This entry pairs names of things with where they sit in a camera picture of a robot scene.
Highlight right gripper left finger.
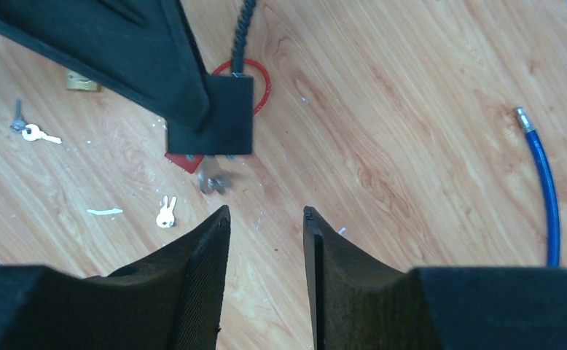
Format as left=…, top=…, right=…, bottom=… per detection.
left=0, top=206, right=231, bottom=349

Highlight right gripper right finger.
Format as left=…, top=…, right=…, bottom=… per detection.
left=303, top=206, right=567, bottom=349

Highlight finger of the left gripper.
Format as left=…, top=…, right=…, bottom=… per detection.
left=0, top=1, right=210, bottom=131

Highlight brass padlock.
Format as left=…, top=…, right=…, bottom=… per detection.
left=66, top=70, right=101, bottom=92

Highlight red lock keys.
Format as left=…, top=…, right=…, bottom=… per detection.
left=155, top=195, right=177, bottom=228

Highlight black cable lock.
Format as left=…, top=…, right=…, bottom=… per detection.
left=166, top=1, right=257, bottom=156

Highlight red cable lock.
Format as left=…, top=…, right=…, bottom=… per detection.
left=164, top=58, right=272, bottom=175

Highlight brass padlock keys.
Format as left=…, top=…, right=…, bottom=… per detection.
left=9, top=99, right=62, bottom=144

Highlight blue cable lock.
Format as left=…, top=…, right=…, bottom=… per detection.
left=514, top=106, right=561, bottom=268

